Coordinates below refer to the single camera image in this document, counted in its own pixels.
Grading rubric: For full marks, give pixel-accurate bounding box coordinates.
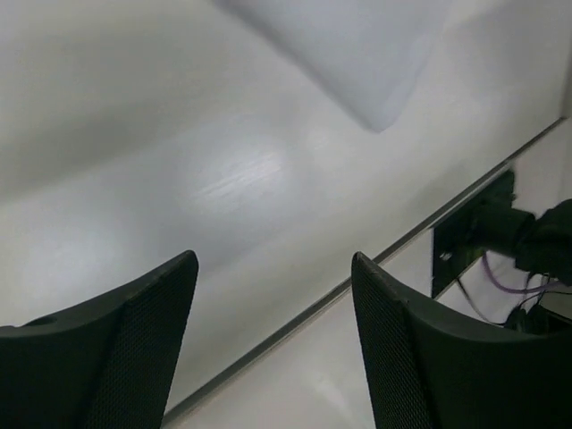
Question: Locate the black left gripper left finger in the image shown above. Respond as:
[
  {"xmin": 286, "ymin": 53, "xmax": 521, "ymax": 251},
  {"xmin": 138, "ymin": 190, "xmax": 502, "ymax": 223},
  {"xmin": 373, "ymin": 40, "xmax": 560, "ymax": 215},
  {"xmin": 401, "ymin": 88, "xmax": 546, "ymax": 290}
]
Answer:
[{"xmin": 1, "ymin": 250, "xmax": 198, "ymax": 428}]

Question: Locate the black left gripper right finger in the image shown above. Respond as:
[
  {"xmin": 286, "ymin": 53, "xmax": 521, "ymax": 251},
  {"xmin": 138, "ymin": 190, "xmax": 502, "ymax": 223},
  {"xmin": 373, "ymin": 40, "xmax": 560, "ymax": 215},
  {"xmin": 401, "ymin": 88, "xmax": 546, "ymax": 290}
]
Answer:
[{"xmin": 351, "ymin": 253, "xmax": 571, "ymax": 428}]

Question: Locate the white fabric skirt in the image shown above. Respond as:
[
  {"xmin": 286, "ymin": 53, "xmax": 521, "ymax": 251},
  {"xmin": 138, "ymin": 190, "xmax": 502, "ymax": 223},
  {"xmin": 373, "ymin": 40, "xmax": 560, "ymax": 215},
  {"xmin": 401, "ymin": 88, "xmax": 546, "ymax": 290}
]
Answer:
[{"xmin": 218, "ymin": 0, "xmax": 451, "ymax": 132}]

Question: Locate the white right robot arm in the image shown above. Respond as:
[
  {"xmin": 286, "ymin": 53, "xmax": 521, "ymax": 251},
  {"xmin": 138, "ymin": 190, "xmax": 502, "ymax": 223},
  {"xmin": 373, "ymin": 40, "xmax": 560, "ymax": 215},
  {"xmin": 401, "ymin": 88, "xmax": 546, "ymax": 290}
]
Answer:
[{"xmin": 469, "ymin": 199, "xmax": 571, "ymax": 286}]

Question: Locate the aluminium table edge rail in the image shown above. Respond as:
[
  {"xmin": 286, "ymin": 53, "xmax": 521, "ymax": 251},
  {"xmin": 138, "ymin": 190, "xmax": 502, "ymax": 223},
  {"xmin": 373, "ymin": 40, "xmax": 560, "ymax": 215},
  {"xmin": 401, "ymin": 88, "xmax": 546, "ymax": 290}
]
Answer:
[{"xmin": 164, "ymin": 119, "xmax": 571, "ymax": 428}]

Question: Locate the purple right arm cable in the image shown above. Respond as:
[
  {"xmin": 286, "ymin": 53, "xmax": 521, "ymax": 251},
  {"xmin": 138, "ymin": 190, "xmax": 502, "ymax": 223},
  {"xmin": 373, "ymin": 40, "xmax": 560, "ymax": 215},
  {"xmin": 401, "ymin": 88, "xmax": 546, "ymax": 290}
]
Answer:
[{"xmin": 480, "ymin": 254, "xmax": 568, "ymax": 296}]

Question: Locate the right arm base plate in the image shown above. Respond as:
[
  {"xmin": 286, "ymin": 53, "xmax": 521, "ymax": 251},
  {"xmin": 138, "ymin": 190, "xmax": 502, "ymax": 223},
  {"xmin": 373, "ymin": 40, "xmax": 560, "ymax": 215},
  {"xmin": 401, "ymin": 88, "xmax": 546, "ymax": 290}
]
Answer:
[{"xmin": 431, "ymin": 170, "xmax": 515, "ymax": 299}]

